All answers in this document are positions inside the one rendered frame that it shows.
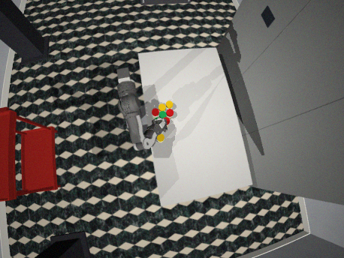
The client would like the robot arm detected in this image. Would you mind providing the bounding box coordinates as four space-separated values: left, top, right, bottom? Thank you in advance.
117 77 165 151

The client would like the small glass bottle with yellow cap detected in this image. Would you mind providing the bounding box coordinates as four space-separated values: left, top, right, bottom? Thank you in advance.
165 100 173 111

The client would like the green-capped bottle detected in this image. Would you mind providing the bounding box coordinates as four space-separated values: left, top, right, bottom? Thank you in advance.
159 111 167 119

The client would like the yellow-capped glass bottle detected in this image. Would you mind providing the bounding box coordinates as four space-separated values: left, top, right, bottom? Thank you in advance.
158 104 166 112

